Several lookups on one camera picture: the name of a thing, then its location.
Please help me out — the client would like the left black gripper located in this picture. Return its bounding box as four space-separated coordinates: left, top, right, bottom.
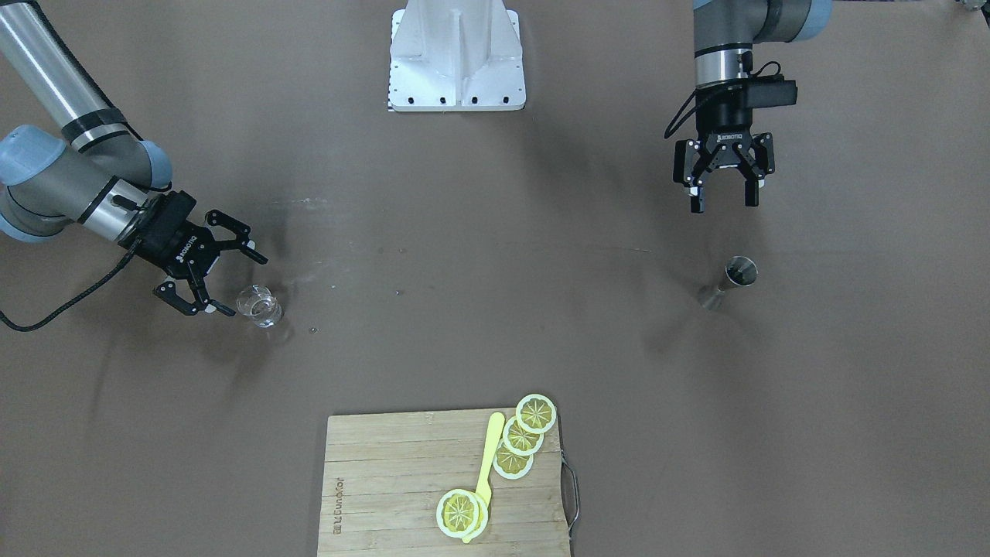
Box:
673 84 777 213

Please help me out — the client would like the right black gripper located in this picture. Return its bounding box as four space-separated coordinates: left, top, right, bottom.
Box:
138 190 268 318

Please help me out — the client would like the clear glass measuring cup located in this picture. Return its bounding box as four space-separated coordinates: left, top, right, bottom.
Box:
236 285 284 329

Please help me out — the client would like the steel jigger shaker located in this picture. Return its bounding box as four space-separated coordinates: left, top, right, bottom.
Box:
697 256 758 311

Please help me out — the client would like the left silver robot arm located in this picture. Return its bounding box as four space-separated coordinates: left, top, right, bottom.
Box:
664 1 832 213

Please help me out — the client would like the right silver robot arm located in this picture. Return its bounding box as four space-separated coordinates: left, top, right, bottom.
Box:
1 1 268 316

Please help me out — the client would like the bamboo cutting board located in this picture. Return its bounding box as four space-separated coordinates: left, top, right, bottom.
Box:
317 408 572 556

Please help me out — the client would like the lemon slice top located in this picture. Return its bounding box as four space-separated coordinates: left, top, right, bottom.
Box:
515 394 558 435

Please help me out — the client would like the lemon slice on knife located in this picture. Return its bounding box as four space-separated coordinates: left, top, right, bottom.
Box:
435 489 490 544

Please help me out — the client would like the yellow plastic knife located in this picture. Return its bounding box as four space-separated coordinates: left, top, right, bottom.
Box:
461 412 506 544

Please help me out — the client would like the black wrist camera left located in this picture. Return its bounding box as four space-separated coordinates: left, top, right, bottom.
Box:
742 60 798 109

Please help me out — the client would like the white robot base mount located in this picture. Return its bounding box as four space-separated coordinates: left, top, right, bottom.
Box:
387 1 527 112

